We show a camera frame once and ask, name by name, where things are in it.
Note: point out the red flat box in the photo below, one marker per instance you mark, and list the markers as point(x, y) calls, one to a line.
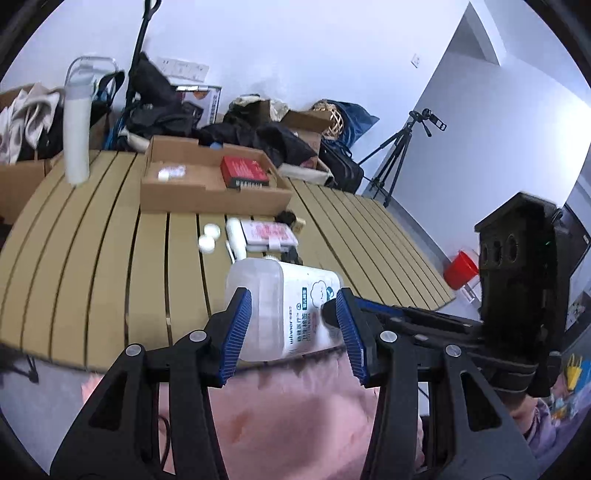
point(242, 168)

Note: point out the person's right forearm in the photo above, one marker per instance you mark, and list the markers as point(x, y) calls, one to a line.
point(547, 429)

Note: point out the red bucket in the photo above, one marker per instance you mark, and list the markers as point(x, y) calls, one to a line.
point(461, 270)

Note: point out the cardboard tray box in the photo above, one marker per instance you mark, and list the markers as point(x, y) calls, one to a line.
point(207, 196)

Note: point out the printed appliance carton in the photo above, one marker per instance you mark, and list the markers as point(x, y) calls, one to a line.
point(203, 104)

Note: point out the small white packet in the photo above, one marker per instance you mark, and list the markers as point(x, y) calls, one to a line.
point(171, 171)

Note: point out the blue bag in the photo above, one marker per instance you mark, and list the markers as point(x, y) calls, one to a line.
point(360, 122)

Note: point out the white pink strawberry box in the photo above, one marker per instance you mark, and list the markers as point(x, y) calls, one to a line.
point(270, 233)

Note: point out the white wall socket panel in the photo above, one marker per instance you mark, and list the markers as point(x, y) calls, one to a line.
point(182, 69)

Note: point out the white wall switch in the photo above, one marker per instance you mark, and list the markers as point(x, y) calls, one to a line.
point(416, 60)

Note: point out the black jacket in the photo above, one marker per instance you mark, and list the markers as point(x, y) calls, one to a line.
point(263, 136)

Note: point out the beige tote bag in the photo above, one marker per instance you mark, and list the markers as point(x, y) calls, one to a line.
point(27, 115)

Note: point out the black tripod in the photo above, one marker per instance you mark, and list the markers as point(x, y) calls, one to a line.
point(392, 157)

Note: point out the white spray bottle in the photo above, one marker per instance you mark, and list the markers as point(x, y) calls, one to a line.
point(234, 233)

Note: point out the pink fleece clothing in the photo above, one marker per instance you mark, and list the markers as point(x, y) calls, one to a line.
point(286, 415)

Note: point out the colourful printed mat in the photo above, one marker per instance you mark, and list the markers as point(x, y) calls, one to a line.
point(570, 374)

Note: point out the chrome metal frame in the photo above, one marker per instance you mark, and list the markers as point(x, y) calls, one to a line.
point(92, 60)

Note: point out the wicker basket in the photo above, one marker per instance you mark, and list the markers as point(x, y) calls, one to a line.
point(332, 120)

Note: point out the black plug adapter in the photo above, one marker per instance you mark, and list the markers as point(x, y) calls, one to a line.
point(286, 217)

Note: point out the open cardboard carton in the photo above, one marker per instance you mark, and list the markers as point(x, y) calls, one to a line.
point(307, 120)

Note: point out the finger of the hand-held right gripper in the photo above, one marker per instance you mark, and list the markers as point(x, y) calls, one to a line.
point(438, 318)
point(461, 344)

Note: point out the brown cardboard box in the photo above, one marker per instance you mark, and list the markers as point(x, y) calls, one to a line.
point(18, 184)

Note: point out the black cloth bag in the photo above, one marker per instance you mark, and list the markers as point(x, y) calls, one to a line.
point(157, 97)

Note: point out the small black object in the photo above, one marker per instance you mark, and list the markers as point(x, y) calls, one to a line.
point(291, 256)

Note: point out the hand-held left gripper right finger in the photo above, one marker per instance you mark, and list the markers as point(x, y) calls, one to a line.
point(350, 339)

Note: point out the white translucent plastic bottle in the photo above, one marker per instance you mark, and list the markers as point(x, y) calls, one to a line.
point(277, 304)

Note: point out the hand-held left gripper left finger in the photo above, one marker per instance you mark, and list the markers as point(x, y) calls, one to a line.
point(235, 332)

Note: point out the black duffel bag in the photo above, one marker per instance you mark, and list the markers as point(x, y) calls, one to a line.
point(344, 168)

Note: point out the white thermos bottle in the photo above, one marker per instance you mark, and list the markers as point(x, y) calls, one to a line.
point(76, 138)

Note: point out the cream cloth bag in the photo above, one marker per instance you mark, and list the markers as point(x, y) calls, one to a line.
point(249, 102)

